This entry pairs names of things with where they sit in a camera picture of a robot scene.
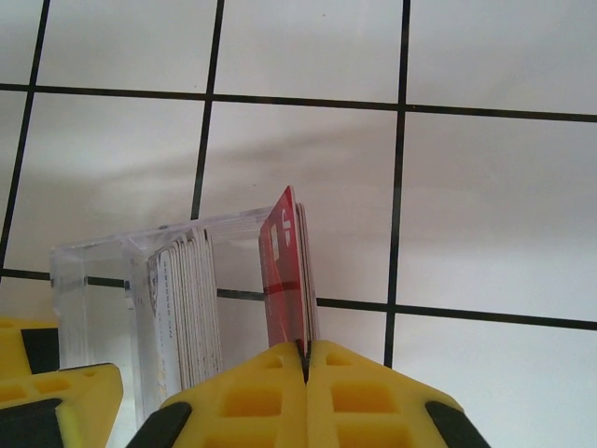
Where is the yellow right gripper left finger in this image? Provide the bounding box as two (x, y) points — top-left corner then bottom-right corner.
(132, 340), (309, 448)

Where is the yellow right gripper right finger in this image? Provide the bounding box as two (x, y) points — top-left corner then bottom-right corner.
(305, 340), (491, 448)

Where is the clear acrylic card box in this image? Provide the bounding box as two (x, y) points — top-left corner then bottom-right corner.
(49, 204), (323, 421)

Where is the red credit card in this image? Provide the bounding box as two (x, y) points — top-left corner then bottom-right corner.
(257, 185), (310, 352)

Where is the stack of white cards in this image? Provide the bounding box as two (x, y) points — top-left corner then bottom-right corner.
(146, 228), (226, 407)

